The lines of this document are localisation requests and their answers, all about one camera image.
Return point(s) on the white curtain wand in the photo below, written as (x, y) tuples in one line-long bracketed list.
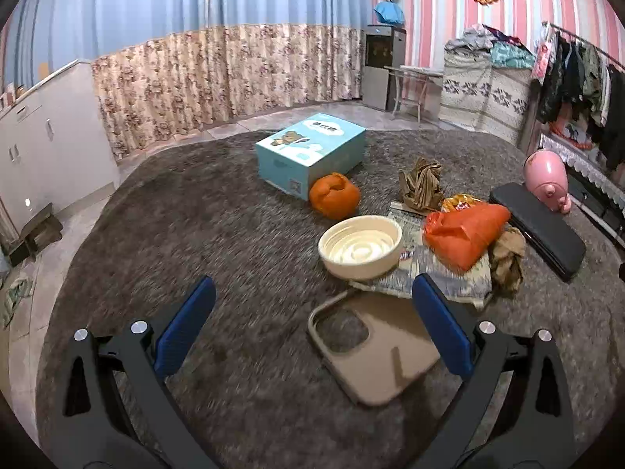
[(207, 0)]

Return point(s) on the blue and floral curtain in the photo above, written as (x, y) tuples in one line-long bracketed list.
[(293, 34), (136, 34)]

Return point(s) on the white lace cloth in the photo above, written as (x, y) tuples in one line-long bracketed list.
[(581, 159)]

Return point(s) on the white cabinet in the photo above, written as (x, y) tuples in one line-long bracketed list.
[(58, 156)]

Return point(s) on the patterned cover cloth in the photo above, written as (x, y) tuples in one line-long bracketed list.
[(483, 93)]

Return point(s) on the teal cardboard box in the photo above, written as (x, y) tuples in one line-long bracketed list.
[(307, 151)]

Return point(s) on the pink pig cup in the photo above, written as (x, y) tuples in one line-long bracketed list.
[(544, 176)]

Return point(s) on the green patterned cloth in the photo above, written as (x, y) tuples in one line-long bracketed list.
[(17, 298)]

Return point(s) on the yellow snack wrapper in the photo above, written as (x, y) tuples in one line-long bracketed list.
[(461, 202)]

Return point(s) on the pink hanging bag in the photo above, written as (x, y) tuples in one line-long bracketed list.
[(543, 61)]

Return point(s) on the small round metal table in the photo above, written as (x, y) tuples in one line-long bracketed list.
[(420, 71)]

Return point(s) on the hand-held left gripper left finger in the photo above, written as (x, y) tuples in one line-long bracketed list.
[(188, 322)]

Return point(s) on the grey water dispenser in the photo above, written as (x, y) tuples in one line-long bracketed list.
[(381, 78)]

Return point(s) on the brown leaf wrapper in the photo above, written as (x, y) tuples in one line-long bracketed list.
[(508, 264), (420, 185)]

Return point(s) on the pile of clothes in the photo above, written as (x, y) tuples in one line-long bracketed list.
[(488, 46)]

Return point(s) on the low black cabinet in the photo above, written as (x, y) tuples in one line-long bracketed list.
[(600, 205)]

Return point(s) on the blue cloth bottle cover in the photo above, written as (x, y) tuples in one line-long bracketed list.
[(389, 13)]

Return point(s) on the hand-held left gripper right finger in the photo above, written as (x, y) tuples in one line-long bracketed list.
[(442, 325)]

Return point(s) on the row of hanging clothes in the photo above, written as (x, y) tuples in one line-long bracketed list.
[(586, 88)]

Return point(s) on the black zip case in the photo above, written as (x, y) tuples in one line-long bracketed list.
[(542, 234)]

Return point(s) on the orange peel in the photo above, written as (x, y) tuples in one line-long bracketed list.
[(334, 198)]

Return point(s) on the newspaper sheet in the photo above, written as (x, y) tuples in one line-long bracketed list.
[(410, 229)]

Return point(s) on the tan phone case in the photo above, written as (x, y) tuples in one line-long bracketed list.
[(381, 347)]

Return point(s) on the metal clothes rack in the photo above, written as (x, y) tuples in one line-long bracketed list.
[(576, 36)]

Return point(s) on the shaggy brown rug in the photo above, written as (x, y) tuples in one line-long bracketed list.
[(219, 234)]

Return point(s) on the small wooden stool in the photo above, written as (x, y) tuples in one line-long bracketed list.
[(39, 229)]

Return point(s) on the orange plastic bag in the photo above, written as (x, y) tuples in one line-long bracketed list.
[(464, 234)]

